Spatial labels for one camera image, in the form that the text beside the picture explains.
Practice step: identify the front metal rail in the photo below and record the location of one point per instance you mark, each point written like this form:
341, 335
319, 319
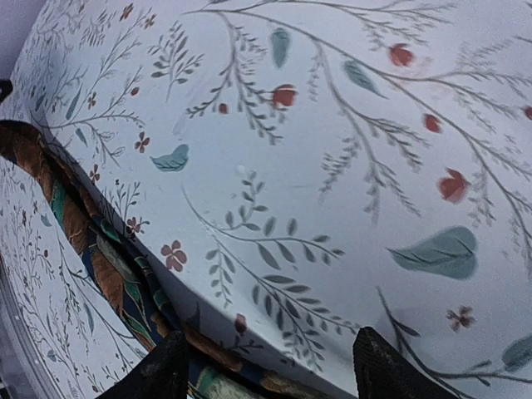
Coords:
23, 373

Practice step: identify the brown green patterned tie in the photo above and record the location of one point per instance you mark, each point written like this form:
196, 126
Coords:
127, 281

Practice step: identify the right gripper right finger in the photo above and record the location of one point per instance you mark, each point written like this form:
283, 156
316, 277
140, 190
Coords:
382, 373

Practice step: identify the floral tablecloth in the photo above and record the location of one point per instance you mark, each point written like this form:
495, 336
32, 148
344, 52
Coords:
292, 171

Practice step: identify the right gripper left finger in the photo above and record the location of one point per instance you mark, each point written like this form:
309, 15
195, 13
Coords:
162, 374

